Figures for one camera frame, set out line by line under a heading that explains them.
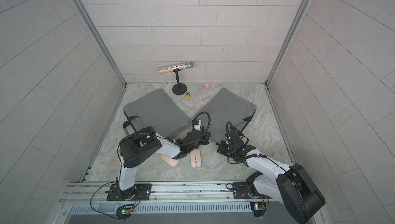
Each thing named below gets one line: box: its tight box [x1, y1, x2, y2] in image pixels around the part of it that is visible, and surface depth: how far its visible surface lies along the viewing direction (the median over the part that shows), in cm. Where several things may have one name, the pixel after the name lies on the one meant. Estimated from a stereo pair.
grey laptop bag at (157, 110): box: [123, 88, 191, 138], surface depth 99 cm
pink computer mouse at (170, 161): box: [159, 154, 180, 167], surface depth 81 cm
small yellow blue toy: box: [184, 91, 192, 99], surface depth 111 cm
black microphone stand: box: [172, 68, 188, 96], surface depth 114 cm
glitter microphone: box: [158, 61, 194, 74], surface depth 98 cm
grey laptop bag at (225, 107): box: [190, 87, 257, 144], surface depth 101 cm
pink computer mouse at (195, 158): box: [190, 147, 202, 168], surface depth 81 cm
